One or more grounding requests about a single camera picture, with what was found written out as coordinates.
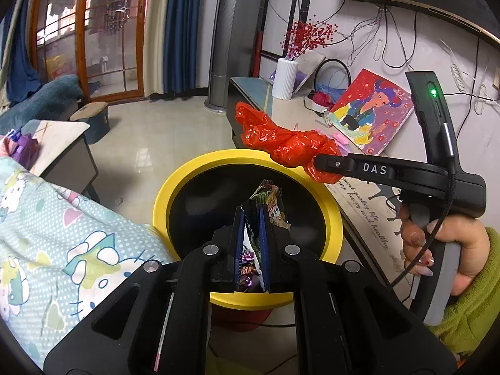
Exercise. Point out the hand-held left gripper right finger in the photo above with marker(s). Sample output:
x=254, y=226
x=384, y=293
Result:
x=263, y=242

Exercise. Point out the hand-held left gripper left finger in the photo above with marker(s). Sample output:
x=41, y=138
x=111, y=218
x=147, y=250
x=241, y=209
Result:
x=239, y=242

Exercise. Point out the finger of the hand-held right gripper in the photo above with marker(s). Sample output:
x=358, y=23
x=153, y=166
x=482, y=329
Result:
x=371, y=170

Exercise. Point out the silver colourful snack packet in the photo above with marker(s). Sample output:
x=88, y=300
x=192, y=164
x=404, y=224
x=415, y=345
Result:
x=269, y=199

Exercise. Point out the yellow rimmed trash bin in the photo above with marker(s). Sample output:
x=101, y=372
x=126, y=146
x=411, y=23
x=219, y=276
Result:
x=218, y=158

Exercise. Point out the red plastic bag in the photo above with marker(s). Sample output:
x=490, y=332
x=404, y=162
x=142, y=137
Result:
x=285, y=144

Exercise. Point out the person's right forearm green sleeve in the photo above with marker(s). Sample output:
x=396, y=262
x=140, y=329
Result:
x=476, y=312

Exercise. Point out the person's right hand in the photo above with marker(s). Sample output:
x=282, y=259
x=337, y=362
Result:
x=472, y=242

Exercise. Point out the colourful canvas painting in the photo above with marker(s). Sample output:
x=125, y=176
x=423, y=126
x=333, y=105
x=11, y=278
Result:
x=371, y=113

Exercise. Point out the small red bundle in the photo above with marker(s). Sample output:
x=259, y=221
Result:
x=322, y=98

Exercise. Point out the black round hoop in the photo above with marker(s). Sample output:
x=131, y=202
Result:
x=332, y=59

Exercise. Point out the purple printed white board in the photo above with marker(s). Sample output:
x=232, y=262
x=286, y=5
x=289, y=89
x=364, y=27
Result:
x=308, y=70

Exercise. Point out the white ribbed vase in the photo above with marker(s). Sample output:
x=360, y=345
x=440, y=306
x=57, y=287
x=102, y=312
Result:
x=284, y=80

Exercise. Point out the grey television cabinet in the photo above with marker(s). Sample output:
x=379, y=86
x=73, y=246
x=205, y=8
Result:
x=250, y=90

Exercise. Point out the red berry branches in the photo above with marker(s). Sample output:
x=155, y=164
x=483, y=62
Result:
x=308, y=35

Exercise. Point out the dark blue round stool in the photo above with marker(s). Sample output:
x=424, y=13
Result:
x=93, y=125

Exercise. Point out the grey tower air conditioner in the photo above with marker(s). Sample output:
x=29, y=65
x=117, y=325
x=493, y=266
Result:
x=226, y=47

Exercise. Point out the white top coffee table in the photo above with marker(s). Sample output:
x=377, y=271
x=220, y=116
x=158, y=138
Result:
x=62, y=132

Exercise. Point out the blue curtain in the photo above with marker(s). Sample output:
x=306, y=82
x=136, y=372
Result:
x=191, y=27
x=19, y=54

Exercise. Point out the beige curtain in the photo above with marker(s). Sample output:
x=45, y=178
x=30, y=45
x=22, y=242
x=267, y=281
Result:
x=156, y=27

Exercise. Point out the purple plastic packets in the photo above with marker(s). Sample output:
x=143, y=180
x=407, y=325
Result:
x=23, y=146

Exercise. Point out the blue sofa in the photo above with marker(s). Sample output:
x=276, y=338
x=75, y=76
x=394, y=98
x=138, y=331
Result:
x=47, y=97

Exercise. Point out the wooden sliding glass door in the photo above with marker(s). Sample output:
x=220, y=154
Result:
x=109, y=27

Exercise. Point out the black wall frame trim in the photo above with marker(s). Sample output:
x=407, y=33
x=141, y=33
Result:
x=277, y=7

